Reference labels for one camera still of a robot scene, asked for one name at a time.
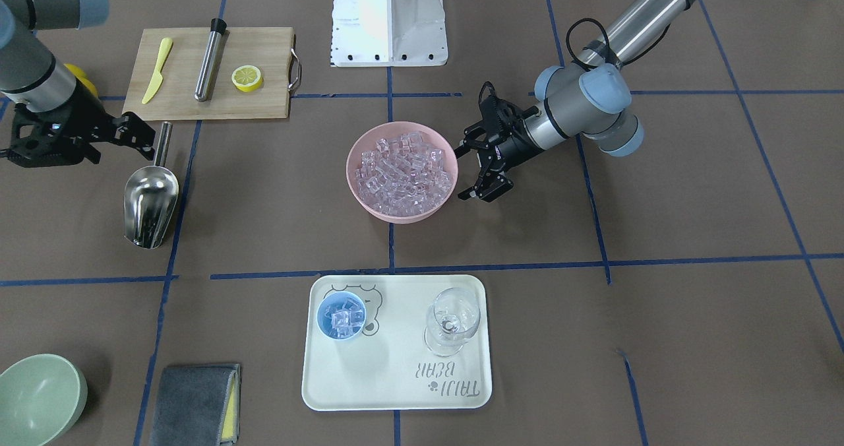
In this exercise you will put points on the wooden cutting board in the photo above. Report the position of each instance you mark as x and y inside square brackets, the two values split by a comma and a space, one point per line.
[268, 48]

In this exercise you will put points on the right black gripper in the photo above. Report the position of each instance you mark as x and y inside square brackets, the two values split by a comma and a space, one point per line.
[84, 117]

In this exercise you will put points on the grey yellow folded cloth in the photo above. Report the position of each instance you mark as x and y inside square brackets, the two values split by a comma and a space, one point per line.
[198, 405]

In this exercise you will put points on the pink bowl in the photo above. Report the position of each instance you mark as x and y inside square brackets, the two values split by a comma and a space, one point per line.
[402, 212]

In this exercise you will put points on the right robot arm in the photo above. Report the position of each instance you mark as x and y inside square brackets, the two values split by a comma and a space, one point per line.
[30, 73]

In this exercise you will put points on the yellow lemon front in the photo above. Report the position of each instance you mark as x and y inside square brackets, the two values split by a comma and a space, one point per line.
[90, 86]

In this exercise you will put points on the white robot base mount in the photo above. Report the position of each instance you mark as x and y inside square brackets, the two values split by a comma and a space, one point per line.
[388, 33]

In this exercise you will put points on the yellow lemon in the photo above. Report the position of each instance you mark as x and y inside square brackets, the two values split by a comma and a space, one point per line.
[90, 86]
[76, 71]

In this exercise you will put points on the stainless steel ice scoop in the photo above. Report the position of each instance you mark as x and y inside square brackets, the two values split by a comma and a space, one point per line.
[150, 198]

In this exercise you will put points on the lemon half slice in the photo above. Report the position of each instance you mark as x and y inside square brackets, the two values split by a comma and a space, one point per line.
[247, 78]

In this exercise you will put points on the yellow plastic knife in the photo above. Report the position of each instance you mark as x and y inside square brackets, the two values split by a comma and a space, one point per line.
[157, 78]

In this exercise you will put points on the clear wine glass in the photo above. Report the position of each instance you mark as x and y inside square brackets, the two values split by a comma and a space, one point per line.
[451, 320]

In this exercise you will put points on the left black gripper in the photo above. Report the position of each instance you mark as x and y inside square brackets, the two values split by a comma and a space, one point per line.
[516, 146]

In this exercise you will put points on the yellow lemon back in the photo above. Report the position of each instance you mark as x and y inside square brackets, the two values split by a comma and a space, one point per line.
[76, 71]

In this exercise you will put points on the blue cup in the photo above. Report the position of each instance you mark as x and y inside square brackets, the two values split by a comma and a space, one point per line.
[341, 315]

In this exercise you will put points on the cream serving tray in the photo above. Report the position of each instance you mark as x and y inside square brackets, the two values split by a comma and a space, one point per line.
[387, 365]

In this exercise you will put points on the green ceramic bowl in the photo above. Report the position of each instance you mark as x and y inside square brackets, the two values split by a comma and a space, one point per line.
[42, 397]

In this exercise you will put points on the steel muddler black cap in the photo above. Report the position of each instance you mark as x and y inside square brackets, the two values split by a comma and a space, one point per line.
[210, 61]

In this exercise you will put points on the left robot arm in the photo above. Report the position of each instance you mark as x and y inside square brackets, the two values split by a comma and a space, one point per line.
[588, 97]

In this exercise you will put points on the pile of clear ice cubes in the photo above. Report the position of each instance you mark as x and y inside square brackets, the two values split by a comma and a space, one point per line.
[405, 175]

